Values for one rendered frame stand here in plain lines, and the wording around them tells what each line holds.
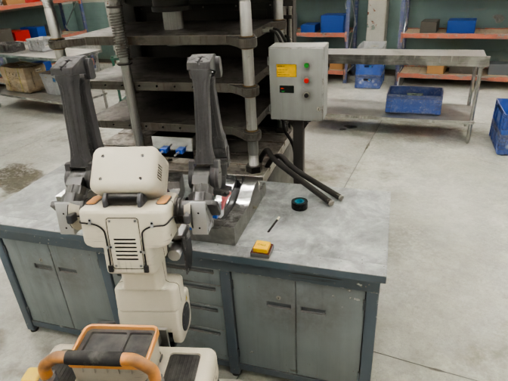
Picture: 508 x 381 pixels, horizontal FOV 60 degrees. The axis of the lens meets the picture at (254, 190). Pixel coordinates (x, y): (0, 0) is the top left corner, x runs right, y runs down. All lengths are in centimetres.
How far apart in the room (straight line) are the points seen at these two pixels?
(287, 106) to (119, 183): 135
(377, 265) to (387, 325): 96
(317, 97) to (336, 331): 121
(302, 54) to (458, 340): 175
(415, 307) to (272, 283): 117
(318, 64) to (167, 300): 144
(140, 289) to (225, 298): 61
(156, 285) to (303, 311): 75
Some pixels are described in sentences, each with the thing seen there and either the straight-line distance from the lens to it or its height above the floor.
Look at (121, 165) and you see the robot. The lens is 138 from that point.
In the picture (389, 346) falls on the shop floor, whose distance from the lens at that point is 261.
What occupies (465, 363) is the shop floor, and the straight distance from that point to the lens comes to 264.
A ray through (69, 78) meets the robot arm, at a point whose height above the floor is 158.
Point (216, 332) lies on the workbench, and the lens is 228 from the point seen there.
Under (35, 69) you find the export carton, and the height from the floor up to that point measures 59.
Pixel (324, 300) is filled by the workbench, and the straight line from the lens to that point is 194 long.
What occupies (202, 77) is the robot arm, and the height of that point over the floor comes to 156.
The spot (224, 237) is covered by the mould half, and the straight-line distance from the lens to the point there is 189.
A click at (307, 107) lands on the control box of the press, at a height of 115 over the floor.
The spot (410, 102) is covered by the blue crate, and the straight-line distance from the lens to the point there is 534.
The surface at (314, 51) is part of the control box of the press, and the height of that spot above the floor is 145.
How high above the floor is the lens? 187
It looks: 27 degrees down
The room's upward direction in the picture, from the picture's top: 3 degrees counter-clockwise
